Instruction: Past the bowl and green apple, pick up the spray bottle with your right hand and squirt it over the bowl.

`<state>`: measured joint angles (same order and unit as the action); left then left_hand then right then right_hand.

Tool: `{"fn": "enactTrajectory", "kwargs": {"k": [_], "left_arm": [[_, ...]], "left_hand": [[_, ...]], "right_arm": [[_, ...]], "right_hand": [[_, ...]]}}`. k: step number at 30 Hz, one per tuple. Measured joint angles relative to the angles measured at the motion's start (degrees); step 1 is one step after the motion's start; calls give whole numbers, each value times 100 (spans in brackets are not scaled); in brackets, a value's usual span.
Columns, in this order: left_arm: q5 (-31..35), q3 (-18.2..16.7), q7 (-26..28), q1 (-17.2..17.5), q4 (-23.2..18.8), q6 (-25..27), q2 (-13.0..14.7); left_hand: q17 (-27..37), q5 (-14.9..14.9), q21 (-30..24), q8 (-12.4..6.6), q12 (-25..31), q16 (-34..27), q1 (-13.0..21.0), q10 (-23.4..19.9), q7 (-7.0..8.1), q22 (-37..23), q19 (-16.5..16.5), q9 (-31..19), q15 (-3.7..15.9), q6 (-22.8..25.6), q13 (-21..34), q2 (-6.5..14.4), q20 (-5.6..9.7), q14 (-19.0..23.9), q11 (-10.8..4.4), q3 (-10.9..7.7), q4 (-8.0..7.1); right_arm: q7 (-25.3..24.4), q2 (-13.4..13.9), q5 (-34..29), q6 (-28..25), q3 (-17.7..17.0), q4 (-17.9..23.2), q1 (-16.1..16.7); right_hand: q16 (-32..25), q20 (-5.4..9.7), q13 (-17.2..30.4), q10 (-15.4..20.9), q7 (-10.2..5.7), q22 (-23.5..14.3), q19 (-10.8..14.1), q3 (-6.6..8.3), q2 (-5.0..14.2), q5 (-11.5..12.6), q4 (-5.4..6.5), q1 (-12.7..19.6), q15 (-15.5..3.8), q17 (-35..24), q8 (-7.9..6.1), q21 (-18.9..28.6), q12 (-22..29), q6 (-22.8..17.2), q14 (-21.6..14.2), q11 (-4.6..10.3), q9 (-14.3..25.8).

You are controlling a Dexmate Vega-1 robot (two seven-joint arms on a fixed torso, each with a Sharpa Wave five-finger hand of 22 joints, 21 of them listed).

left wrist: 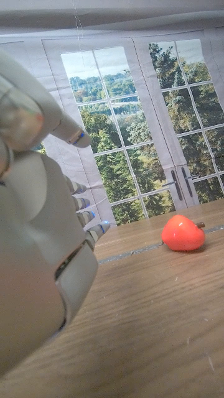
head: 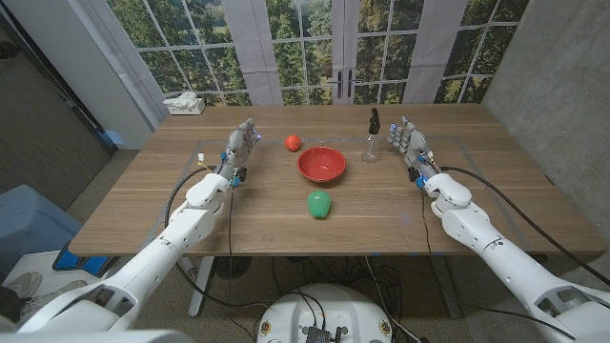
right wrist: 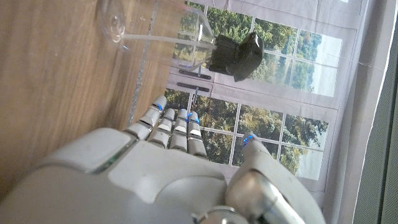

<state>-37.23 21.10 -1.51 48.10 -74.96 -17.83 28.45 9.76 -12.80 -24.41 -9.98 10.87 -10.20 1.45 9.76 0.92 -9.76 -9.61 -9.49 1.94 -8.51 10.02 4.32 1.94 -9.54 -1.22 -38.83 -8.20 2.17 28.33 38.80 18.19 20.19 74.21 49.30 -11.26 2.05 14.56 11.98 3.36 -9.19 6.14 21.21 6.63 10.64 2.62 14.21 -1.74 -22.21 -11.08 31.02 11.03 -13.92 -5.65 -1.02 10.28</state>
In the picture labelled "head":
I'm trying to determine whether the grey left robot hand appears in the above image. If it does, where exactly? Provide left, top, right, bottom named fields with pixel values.
left=221, top=117, right=262, bottom=169

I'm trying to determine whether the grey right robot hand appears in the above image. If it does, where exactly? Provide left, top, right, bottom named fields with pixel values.
left=386, top=115, right=434, bottom=169

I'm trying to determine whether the white robot shoulder cover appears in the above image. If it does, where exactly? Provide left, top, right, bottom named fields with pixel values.
left=0, top=328, right=194, bottom=343

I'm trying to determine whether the red bowl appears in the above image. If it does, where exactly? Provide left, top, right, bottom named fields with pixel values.
left=296, top=146, right=348, bottom=184

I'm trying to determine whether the white tissue box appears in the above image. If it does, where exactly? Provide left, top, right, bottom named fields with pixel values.
left=162, top=91, right=207, bottom=116

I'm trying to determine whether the grey tape outline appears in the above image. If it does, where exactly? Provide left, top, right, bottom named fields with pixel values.
left=140, top=135, right=533, bottom=253

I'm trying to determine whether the green pepper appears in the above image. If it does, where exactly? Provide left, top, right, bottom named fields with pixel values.
left=306, top=190, right=333, bottom=220

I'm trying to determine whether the printed window backdrop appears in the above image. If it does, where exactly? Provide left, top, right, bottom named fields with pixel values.
left=78, top=0, right=530, bottom=107

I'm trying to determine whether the black round fan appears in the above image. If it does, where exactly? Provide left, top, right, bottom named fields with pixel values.
left=213, top=255, right=253, bottom=280

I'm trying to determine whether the grey table leg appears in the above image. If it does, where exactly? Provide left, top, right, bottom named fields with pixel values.
left=431, top=254, right=463, bottom=319

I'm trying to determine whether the white table leg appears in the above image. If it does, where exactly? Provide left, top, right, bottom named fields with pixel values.
left=188, top=255, right=215, bottom=318

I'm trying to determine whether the white robot torso base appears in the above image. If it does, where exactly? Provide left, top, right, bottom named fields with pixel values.
left=255, top=283, right=395, bottom=343

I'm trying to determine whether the blue plastic object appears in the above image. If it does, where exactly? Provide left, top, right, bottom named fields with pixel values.
left=51, top=241, right=115, bottom=278

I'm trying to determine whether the blue-grey storage bin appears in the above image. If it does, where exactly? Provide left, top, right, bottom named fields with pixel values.
left=0, top=184, right=83, bottom=277

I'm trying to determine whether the grey sneaker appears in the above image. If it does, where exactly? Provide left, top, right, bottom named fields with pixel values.
left=21, top=279, right=89, bottom=318
left=4, top=271, right=43, bottom=299

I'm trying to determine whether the person in dark clothes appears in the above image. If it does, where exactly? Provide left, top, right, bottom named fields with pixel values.
left=0, top=285, right=23, bottom=326

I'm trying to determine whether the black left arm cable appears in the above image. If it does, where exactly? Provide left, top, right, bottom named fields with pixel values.
left=164, top=165, right=269, bottom=310

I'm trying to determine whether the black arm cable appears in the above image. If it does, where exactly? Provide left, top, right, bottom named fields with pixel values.
left=164, top=165, right=269, bottom=310
left=440, top=165, right=610, bottom=287

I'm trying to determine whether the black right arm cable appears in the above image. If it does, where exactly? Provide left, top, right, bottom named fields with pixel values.
left=440, top=165, right=610, bottom=287

